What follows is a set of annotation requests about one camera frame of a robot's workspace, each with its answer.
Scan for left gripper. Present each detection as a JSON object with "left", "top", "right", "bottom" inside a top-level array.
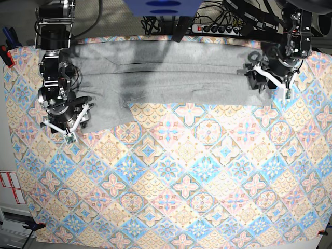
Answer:
[{"left": 236, "top": 50, "right": 302, "bottom": 93}]

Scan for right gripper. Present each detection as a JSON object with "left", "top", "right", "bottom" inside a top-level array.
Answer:
[{"left": 43, "top": 96, "right": 93, "bottom": 134}]

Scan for grey T-shirt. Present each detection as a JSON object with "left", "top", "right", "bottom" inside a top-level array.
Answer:
[{"left": 64, "top": 40, "right": 272, "bottom": 133}]

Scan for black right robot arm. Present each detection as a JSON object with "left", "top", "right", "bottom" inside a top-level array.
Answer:
[{"left": 34, "top": 1, "right": 93, "bottom": 137}]

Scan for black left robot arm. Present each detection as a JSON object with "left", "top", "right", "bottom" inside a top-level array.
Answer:
[{"left": 232, "top": 1, "right": 312, "bottom": 95}]

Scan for white power strip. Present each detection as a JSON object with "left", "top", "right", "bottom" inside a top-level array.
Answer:
[{"left": 191, "top": 24, "right": 241, "bottom": 36}]

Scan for black red clamp upper left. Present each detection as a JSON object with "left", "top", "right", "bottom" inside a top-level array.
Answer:
[{"left": 1, "top": 45, "right": 15, "bottom": 68}]

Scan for red white labels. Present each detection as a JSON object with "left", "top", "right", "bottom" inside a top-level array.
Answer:
[{"left": 1, "top": 171, "right": 26, "bottom": 205}]

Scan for blue clamp lower left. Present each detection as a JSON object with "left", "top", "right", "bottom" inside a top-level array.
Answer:
[{"left": 22, "top": 222, "right": 46, "bottom": 231}]

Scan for patterned tile tablecloth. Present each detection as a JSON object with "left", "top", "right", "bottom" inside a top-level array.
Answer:
[{"left": 1, "top": 47, "right": 331, "bottom": 248}]

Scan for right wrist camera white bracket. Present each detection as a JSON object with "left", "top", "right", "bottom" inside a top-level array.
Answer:
[{"left": 40, "top": 103, "right": 94, "bottom": 145}]

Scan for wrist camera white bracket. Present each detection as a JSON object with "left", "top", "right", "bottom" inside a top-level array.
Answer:
[
  {"left": 253, "top": 64, "right": 297, "bottom": 102},
  {"left": 40, "top": 103, "right": 94, "bottom": 145}
]

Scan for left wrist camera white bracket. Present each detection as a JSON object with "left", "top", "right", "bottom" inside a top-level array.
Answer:
[{"left": 253, "top": 64, "right": 297, "bottom": 102}]

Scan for black centre post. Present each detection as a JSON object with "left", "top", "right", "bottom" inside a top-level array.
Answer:
[{"left": 172, "top": 16, "right": 193, "bottom": 43}]

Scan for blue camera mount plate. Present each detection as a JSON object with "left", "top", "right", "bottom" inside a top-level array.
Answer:
[{"left": 124, "top": 0, "right": 203, "bottom": 17}]

